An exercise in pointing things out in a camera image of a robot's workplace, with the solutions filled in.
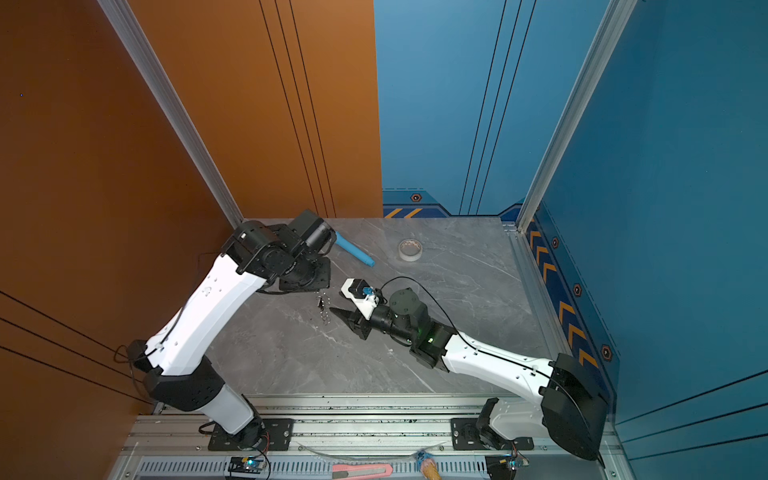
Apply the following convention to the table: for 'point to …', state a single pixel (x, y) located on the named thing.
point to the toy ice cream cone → (430, 470)
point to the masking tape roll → (410, 250)
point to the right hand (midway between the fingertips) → (336, 301)
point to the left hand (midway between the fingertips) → (327, 279)
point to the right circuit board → (502, 467)
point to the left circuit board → (252, 464)
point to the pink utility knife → (361, 471)
